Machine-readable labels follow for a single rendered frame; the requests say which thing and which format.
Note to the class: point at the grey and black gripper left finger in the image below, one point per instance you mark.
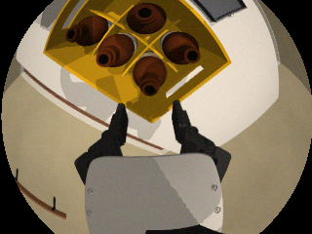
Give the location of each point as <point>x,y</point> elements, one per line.
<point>109,144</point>

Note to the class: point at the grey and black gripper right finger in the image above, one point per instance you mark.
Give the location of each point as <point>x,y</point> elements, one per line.
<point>191,141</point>

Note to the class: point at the yellow crate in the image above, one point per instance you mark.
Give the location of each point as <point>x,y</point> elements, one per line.
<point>118,83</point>

